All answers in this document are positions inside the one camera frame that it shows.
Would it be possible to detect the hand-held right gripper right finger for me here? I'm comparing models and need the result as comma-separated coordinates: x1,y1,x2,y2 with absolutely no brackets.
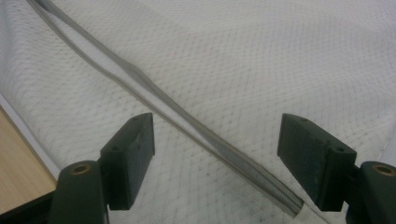
276,113,358,213

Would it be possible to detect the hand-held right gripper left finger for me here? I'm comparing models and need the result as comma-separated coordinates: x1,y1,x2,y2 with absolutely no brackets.
99,112,156,211

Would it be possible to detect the white mesh laundry bag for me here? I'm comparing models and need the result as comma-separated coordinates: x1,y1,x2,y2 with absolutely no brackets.
0,0,396,224

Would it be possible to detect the wooden table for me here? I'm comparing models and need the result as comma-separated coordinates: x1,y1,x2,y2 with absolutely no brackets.
0,105,58,216

